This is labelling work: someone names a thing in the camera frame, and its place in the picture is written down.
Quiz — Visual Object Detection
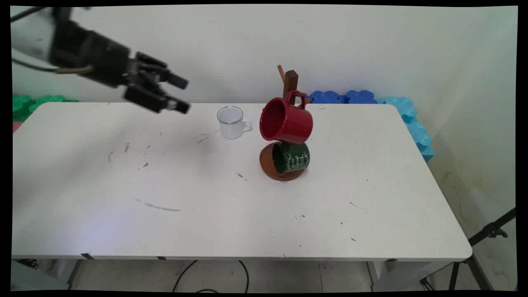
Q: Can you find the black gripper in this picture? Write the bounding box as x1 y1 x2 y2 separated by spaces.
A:
49 19 191 115

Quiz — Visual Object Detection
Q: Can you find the red speckled mug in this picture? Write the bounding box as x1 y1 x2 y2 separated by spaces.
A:
259 90 314 144

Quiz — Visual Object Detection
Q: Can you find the white enamel mug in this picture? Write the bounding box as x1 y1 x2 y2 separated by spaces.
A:
217 106 252 140

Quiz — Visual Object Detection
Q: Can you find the green foam puzzle mat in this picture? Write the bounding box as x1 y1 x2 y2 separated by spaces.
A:
12 94 79 123

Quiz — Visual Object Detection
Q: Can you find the brown wooden mug tree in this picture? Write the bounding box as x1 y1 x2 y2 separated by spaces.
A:
259 64 313 182

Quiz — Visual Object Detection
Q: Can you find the green mug with white print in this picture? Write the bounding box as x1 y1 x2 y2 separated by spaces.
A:
271 141 311 174

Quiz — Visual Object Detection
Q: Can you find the blue foam puzzle mat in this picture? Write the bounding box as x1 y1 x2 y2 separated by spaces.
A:
306 90 378 104

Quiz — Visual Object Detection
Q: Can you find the grey table leg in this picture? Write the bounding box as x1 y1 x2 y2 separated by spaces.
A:
66 259 84 286
366 261 389 290

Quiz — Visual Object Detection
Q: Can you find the cyan foam puzzle mat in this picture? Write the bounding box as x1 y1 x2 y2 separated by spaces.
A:
377 97 435 163

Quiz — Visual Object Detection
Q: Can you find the black tripod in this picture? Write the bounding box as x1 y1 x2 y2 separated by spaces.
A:
420 207 517 291

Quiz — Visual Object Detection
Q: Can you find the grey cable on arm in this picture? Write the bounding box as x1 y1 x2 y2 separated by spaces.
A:
12 58 95 76

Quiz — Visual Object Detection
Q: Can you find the black floor cable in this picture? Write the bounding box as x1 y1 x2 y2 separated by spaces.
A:
172 260 250 293

